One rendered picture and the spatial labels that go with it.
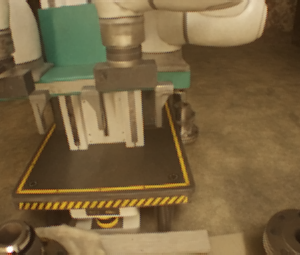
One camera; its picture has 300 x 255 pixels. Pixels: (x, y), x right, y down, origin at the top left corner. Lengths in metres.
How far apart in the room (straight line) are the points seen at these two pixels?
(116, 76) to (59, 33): 0.46
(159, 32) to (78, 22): 0.31
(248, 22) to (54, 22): 0.63
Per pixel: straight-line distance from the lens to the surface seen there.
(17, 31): 0.82
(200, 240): 0.97
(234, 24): 0.69
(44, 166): 1.10
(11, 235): 0.85
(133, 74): 0.51
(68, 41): 0.93
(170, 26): 0.72
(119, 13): 0.47
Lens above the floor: 0.93
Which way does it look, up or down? 29 degrees down
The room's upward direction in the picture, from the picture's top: 3 degrees counter-clockwise
